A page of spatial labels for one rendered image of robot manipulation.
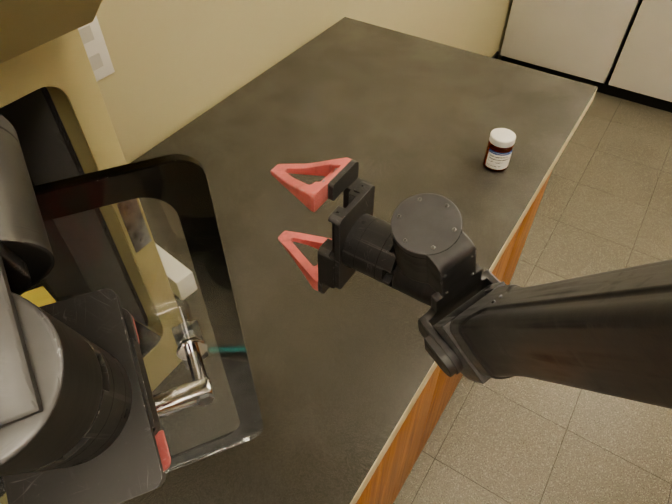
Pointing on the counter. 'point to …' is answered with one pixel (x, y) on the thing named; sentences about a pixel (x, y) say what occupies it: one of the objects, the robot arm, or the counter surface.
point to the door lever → (185, 396)
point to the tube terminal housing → (67, 97)
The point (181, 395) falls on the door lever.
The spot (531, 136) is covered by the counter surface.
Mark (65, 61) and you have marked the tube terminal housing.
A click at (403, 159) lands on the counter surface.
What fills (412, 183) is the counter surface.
